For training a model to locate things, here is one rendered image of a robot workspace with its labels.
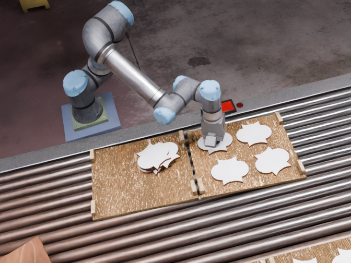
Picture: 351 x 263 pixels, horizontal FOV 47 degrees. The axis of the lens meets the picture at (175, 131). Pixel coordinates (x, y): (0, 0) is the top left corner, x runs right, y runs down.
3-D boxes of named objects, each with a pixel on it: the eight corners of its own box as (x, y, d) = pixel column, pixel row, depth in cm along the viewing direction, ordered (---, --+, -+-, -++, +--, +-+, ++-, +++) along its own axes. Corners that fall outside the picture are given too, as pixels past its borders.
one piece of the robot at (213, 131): (195, 124, 154) (198, 151, 166) (218, 127, 152) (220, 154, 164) (202, 102, 162) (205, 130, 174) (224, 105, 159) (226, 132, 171)
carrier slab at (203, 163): (186, 134, 180) (186, 131, 178) (277, 116, 180) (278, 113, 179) (201, 200, 156) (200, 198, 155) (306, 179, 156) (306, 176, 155)
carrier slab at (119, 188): (92, 153, 179) (91, 151, 178) (183, 134, 180) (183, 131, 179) (93, 222, 155) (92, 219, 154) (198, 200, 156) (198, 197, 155)
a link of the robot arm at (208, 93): (205, 74, 153) (224, 82, 148) (207, 96, 161) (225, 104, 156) (193, 87, 149) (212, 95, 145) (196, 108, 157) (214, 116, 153)
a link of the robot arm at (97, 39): (69, 29, 144) (173, 120, 144) (90, 12, 149) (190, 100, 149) (67, 46, 154) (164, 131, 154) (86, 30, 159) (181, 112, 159)
